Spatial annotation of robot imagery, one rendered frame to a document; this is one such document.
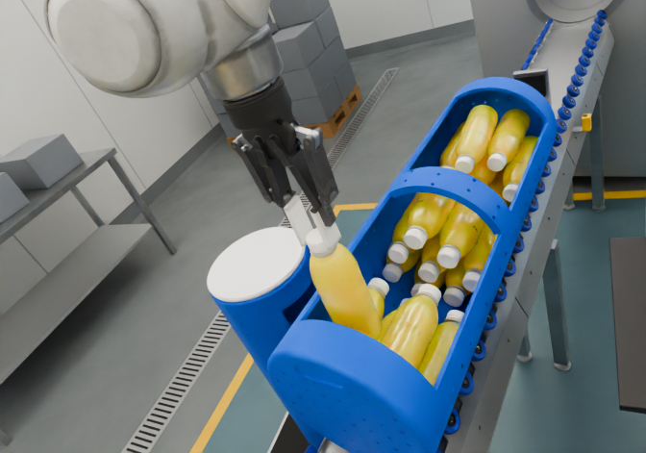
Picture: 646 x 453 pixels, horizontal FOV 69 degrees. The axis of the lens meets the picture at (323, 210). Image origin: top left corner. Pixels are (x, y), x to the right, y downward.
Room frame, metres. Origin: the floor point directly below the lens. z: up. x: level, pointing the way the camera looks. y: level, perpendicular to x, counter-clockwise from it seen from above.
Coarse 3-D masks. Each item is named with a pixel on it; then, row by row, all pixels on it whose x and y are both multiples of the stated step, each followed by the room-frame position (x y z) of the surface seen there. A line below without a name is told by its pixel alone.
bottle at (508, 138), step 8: (512, 112) 1.02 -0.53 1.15; (520, 112) 1.01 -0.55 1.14; (504, 120) 1.00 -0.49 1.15; (512, 120) 0.98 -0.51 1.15; (520, 120) 0.98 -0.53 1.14; (528, 120) 1.00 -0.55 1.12; (496, 128) 0.99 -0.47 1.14; (504, 128) 0.96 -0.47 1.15; (512, 128) 0.95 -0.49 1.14; (520, 128) 0.96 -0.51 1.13; (528, 128) 0.99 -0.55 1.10; (496, 136) 0.95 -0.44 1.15; (504, 136) 0.93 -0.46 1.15; (512, 136) 0.93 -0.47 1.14; (520, 136) 0.94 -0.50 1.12; (496, 144) 0.92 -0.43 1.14; (504, 144) 0.91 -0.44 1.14; (512, 144) 0.91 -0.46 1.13; (520, 144) 0.93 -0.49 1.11; (488, 152) 0.93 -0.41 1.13; (496, 152) 0.90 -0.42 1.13; (504, 152) 0.90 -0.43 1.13; (512, 152) 0.90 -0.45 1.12; (512, 160) 0.91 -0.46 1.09
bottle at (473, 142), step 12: (480, 108) 1.02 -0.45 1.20; (492, 108) 1.01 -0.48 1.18; (468, 120) 0.99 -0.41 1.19; (480, 120) 0.97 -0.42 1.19; (492, 120) 0.98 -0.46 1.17; (468, 132) 0.94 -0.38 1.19; (480, 132) 0.93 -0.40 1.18; (492, 132) 0.96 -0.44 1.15; (456, 144) 0.95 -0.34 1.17; (468, 144) 0.91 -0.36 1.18; (480, 144) 0.90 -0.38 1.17; (456, 156) 0.92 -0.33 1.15; (468, 156) 0.89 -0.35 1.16; (480, 156) 0.89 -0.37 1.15
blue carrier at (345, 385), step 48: (480, 96) 1.09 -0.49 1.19; (528, 96) 0.97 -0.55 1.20; (432, 144) 1.08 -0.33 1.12; (432, 192) 0.73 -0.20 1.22; (480, 192) 0.70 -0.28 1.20; (528, 192) 0.77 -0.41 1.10; (384, 240) 0.85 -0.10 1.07; (480, 288) 0.55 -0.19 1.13; (288, 336) 0.54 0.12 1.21; (336, 336) 0.48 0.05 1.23; (480, 336) 0.53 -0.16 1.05; (288, 384) 0.52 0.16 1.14; (336, 384) 0.45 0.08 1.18; (384, 384) 0.40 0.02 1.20; (336, 432) 0.48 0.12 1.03; (384, 432) 0.41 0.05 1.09; (432, 432) 0.37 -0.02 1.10
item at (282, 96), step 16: (256, 96) 0.51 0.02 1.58; (272, 96) 0.51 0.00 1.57; (288, 96) 0.53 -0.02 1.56; (240, 112) 0.51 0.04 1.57; (256, 112) 0.51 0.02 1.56; (272, 112) 0.51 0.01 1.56; (288, 112) 0.52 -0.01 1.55; (240, 128) 0.52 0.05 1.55; (256, 128) 0.51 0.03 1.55; (272, 128) 0.52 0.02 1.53; (288, 128) 0.51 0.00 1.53; (288, 144) 0.51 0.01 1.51
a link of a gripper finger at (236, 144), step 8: (232, 144) 0.58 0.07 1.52; (240, 144) 0.57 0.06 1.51; (240, 152) 0.57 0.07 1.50; (248, 152) 0.57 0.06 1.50; (256, 152) 0.58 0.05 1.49; (248, 160) 0.57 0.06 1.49; (256, 160) 0.57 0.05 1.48; (248, 168) 0.57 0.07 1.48; (256, 168) 0.57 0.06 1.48; (256, 176) 0.57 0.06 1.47; (264, 176) 0.57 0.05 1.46; (256, 184) 0.57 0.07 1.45; (264, 184) 0.57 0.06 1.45; (264, 192) 0.57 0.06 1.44; (272, 200) 0.57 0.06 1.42
